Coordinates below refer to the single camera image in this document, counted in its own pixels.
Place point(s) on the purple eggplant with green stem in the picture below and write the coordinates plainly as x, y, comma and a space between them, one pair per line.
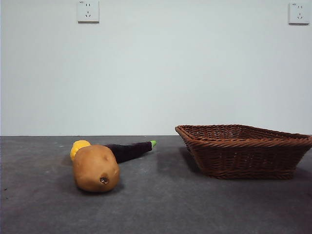
131, 151

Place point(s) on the brown potato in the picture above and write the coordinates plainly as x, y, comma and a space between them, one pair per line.
95, 168

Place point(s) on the yellow corn cob piece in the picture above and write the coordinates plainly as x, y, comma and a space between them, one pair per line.
76, 148

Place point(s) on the brown wicker basket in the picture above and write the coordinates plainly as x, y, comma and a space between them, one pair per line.
243, 158

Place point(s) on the white wall socket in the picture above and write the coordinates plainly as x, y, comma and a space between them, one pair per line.
298, 14
88, 12

